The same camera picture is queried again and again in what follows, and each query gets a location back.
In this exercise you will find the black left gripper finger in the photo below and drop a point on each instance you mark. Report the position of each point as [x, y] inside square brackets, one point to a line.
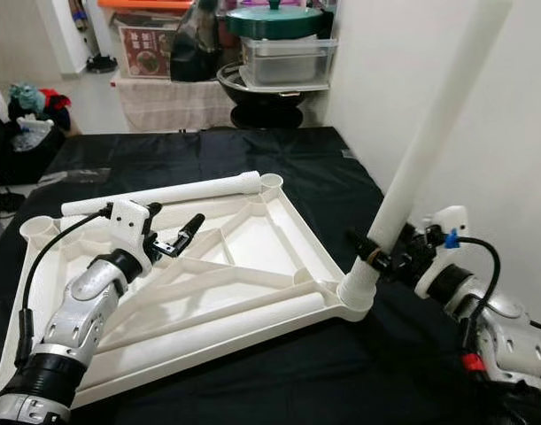
[154, 212]
[191, 228]

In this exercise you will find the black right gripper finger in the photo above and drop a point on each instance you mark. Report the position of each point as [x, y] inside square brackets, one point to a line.
[378, 257]

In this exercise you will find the white plastic table top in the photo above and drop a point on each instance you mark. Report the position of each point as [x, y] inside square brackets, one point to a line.
[261, 243]

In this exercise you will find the white plastic table leg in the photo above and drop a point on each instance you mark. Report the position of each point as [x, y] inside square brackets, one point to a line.
[164, 195]
[80, 228]
[438, 133]
[235, 328]

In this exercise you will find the clear plastic wrap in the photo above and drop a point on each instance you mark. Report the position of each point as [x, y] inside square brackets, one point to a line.
[75, 175]

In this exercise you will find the black plastic sheet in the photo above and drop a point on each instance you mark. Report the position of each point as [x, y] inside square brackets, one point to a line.
[261, 150]

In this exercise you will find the beige cloth covered table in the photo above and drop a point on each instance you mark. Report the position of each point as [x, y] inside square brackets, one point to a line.
[173, 106]

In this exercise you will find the black router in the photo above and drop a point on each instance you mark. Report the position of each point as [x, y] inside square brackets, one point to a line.
[6, 202]

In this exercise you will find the black suitcase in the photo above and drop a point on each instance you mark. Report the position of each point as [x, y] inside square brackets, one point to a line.
[9, 159]

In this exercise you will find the white plastic bag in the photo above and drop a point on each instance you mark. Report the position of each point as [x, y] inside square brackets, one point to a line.
[34, 133]

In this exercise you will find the black wok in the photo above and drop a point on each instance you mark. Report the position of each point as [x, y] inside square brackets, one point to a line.
[235, 88]

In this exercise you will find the black mop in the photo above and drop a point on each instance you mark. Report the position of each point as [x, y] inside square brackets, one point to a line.
[102, 64]

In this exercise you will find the red printed cardboard box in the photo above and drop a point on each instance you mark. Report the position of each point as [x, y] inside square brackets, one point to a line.
[146, 53]

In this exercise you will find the clear plastic container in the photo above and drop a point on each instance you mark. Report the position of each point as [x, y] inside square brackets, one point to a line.
[288, 62]

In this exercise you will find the orange plastic lid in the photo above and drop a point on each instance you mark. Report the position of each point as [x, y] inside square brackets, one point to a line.
[137, 5]

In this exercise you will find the green lidded pot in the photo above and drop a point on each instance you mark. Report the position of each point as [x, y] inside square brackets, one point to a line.
[274, 22]

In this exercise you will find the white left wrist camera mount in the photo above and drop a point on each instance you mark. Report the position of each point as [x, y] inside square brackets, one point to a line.
[131, 226]

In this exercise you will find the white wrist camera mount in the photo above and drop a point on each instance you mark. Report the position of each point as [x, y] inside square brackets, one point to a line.
[131, 226]
[452, 221]

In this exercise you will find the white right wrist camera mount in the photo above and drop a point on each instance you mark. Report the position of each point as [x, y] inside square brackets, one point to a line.
[452, 221]

